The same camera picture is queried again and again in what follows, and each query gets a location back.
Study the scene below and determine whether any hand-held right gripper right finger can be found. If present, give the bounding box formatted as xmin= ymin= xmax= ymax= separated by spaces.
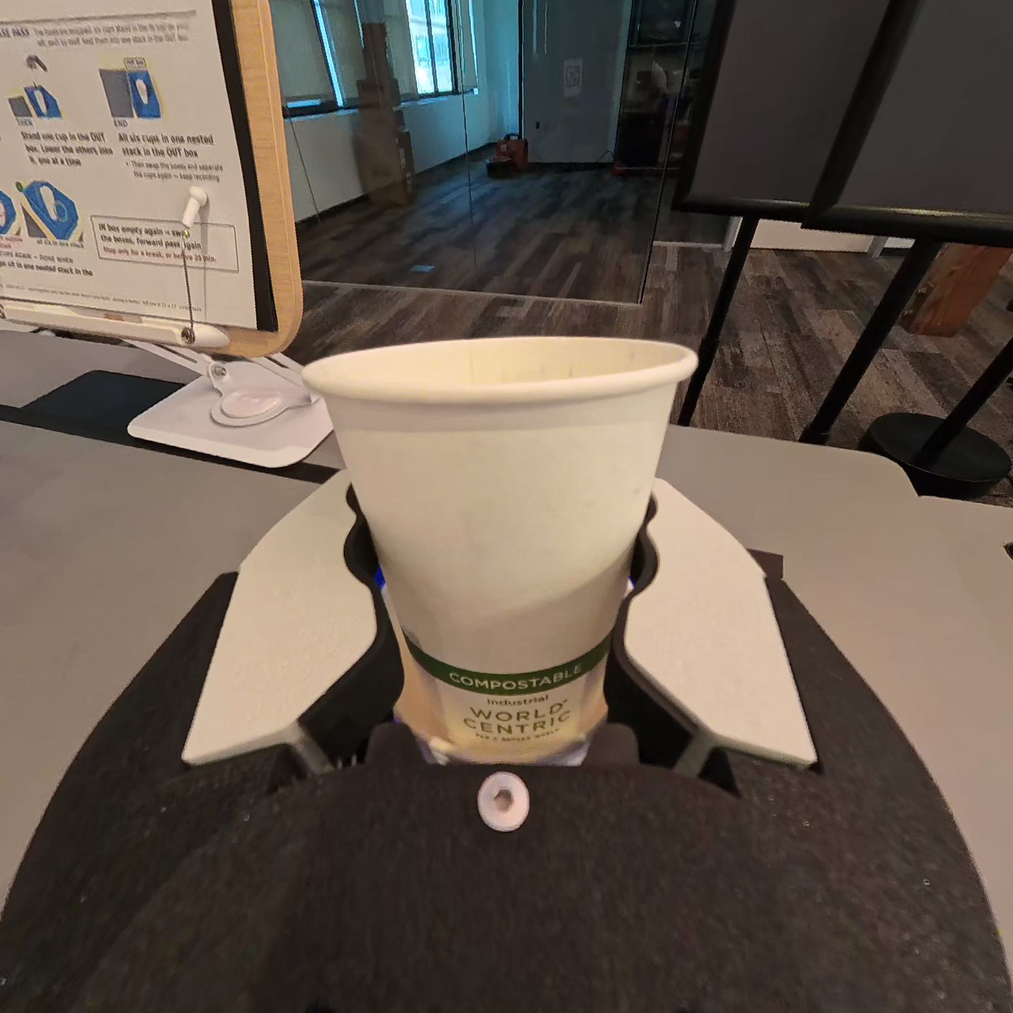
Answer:
xmin=610 ymin=479 xmax=819 ymax=775

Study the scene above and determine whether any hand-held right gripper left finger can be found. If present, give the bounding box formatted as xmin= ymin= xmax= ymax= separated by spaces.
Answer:
xmin=183 ymin=475 xmax=400 ymax=772

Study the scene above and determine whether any white paper cup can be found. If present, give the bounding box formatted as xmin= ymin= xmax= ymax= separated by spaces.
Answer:
xmin=301 ymin=336 xmax=699 ymax=766

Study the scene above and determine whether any black round stand base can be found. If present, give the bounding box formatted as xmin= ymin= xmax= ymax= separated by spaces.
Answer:
xmin=863 ymin=412 xmax=1011 ymax=501

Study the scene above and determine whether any black flat mat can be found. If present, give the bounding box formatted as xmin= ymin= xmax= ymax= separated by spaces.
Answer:
xmin=24 ymin=372 xmax=215 ymax=447

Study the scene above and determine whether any printed instruction sign board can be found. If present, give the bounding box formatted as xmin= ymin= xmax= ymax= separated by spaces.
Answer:
xmin=1 ymin=1 xmax=262 ymax=333

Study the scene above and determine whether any stack of cardboard boxes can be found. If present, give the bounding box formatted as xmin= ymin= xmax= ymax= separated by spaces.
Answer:
xmin=352 ymin=20 xmax=417 ymax=204

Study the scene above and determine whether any small window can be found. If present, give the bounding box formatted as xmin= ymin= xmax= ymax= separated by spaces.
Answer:
xmin=404 ymin=1 xmax=463 ymax=96

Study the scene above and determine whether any white mount plate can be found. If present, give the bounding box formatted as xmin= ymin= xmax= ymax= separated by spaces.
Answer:
xmin=127 ymin=352 xmax=337 ymax=470

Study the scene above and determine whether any wooden post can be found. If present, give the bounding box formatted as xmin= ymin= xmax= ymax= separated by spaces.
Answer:
xmin=903 ymin=243 xmax=1013 ymax=338

